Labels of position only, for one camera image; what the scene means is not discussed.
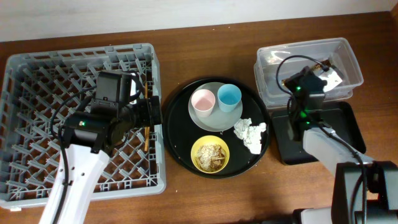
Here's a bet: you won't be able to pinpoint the gold foil wrapper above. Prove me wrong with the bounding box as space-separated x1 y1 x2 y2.
275 55 332 88

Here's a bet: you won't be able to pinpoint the white napkin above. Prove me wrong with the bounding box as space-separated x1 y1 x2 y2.
234 118 267 154

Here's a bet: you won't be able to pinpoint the yellow bowl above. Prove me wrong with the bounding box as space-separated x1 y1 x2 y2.
190 136 230 174

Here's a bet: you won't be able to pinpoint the food scraps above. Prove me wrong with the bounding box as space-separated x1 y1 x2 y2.
195 144 226 172

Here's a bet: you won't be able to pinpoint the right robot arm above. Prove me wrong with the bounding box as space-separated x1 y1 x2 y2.
283 66 397 223

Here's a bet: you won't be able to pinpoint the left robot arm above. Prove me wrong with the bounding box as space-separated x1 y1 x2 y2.
40 70 162 223

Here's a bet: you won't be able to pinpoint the grey dishwasher rack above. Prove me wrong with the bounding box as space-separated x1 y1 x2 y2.
1 44 166 210

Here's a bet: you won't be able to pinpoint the round black tray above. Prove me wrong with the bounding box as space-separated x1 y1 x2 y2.
162 77 272 179

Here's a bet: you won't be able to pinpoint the clear plastic bin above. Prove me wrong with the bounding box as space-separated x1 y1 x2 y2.
254 37 364 110

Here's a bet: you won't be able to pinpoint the black rectangular tray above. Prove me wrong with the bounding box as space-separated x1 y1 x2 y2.
271 101 366 165

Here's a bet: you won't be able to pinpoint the pink cup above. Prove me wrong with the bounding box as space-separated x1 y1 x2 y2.
190 89 215 118

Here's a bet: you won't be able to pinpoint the grey plate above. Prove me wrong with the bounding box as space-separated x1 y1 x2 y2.
188 82 243 132

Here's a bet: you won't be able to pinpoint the blue cup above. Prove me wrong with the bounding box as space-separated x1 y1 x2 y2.
217 84 242 112

